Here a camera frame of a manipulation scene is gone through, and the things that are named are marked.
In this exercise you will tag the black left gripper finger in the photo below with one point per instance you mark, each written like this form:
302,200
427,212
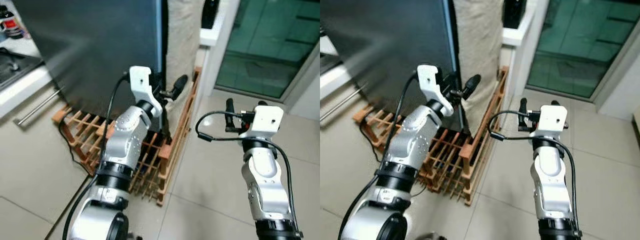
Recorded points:
179,84
471,84

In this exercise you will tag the beige curtain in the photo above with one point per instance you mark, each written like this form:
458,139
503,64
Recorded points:
480,45
185,40

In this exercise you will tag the white shelf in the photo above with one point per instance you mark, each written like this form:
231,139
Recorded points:
515,37
212,37

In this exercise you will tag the wooden wine rack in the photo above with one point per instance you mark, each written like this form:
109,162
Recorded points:
450,165
165,165

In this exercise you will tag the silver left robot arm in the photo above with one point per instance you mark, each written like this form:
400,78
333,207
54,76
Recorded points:
122,135
410,135

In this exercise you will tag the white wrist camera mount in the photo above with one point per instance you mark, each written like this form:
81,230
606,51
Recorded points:
265,120
140,82
429,80
550,120

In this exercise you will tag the green glass door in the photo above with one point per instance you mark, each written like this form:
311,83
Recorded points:
580,45
270,45

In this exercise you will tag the dark stove top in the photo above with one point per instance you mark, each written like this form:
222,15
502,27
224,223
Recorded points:
15,65
327,62

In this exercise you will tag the dark bottle with red label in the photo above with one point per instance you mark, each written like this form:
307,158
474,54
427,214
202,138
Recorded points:
10,22

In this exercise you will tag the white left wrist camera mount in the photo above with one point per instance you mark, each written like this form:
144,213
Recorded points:
140,82
429,80

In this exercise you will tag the white kitchen counter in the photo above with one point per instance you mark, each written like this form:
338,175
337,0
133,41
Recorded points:
331,77
20,87

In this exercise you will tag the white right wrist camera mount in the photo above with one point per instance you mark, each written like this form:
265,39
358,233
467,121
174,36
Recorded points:
265,120
550,120

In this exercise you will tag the black appliance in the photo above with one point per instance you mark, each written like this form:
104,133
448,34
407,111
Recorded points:
514,12
210,12

